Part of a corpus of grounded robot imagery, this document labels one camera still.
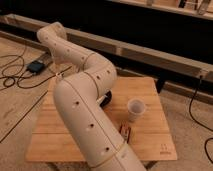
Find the translucent plastic cup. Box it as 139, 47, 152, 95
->
127, 99, 146, 122

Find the black bowl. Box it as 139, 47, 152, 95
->
100, 91, 112, 108

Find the black power adapter box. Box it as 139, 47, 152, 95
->
27, 60, 45, 74

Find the black cable right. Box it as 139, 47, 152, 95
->
188, 75, 213, 165

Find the wooden table board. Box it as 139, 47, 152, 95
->
26, 77, 177, 162

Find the long wooden frame beam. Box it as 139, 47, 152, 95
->
0, 13, 213, 84

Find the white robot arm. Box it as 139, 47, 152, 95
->
37, 22, 146, 171

